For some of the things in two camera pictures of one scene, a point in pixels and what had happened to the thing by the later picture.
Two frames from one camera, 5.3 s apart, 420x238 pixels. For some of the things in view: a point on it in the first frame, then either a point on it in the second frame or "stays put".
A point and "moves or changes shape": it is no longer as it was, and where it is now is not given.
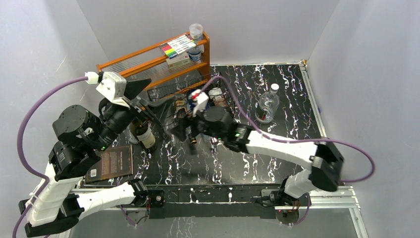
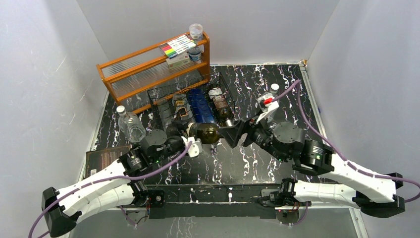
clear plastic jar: x=195 y=31 stays put
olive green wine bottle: x=218 y=97 stays put
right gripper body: x=198 y=122 -> x=257 y=135
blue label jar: x=194 y=55 stays put
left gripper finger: x=162 y=111 -> x=176 y=127
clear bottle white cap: x=267 y=104 moves or changes shape
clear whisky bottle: x=182 y=111 stays put
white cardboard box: x=178 y=60 stays put
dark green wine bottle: x=142 y=133 moves or changes shape
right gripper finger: x=195 y=133 -> x=244 y=127
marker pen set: x=172 y=48 stays put
